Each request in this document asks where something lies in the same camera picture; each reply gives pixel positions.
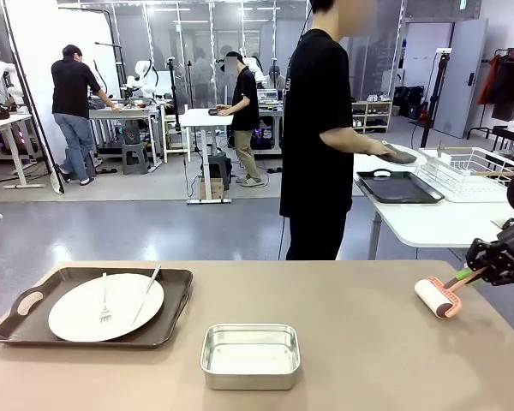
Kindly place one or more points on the orange jacket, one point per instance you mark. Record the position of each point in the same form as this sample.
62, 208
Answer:
488, 81

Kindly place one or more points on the person in black cap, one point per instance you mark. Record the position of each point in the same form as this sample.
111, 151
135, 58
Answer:
244, 103

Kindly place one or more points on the black stool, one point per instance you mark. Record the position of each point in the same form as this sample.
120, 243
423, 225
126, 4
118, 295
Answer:
222, 171

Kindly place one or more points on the black jacket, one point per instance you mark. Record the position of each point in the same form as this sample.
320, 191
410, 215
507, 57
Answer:
509, 90

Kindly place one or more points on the white side table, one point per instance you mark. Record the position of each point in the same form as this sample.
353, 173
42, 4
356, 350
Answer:
432, 227

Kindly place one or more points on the black bags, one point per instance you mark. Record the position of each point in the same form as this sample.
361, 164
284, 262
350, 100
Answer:
407, 103

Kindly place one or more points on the black tripod with lamp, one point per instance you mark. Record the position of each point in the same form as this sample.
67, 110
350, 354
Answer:
444, 51

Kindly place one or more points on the person in black T-shirt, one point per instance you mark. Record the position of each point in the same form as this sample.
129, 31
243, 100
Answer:
312, 128

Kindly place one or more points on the silver table knife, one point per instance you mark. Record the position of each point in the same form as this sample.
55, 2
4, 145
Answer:
144, 299

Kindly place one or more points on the dark dish cloth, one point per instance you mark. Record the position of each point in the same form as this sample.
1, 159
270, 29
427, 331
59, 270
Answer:
400, 155

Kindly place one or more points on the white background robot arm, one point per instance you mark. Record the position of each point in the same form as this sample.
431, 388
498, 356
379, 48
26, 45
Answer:
0, 70
142, 70
252, 64

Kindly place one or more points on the white round plate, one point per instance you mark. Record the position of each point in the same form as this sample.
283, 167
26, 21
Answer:
77, 317
421, 157

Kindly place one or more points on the grey plastic stool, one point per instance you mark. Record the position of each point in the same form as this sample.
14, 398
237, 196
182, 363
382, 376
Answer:
135, 158

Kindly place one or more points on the cardboard box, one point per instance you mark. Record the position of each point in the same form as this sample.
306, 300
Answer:
212, 188

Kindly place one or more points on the white backdrop screen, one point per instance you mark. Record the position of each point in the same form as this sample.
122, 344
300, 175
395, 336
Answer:
38, 43

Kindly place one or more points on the person's right hand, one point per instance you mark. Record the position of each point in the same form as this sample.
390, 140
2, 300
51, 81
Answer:
377, 147

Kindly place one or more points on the person's right forearm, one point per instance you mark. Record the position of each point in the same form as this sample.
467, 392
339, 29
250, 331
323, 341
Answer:
347, 140

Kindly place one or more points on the white desk with equipment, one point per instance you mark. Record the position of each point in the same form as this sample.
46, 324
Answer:
4, 122

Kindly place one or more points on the rectangular metal container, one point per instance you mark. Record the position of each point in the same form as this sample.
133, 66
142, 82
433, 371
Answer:
250, 381

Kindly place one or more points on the wooden shoe shelf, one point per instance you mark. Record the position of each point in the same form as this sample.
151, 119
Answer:
370, 103

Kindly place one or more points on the man in blue jeans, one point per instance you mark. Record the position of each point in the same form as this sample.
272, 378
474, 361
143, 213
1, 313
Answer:
70, 90

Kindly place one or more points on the grey door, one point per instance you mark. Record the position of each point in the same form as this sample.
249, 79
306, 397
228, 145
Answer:
458, 85

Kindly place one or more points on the white desk with robot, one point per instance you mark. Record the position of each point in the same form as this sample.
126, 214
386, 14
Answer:
128, 113

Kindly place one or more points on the white standing desk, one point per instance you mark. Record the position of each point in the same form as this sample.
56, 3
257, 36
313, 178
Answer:
201, 116

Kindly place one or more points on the silver fork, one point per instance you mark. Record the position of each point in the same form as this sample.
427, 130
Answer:
105, 319

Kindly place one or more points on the black light stand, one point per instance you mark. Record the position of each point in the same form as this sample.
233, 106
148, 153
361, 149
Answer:
30, 107

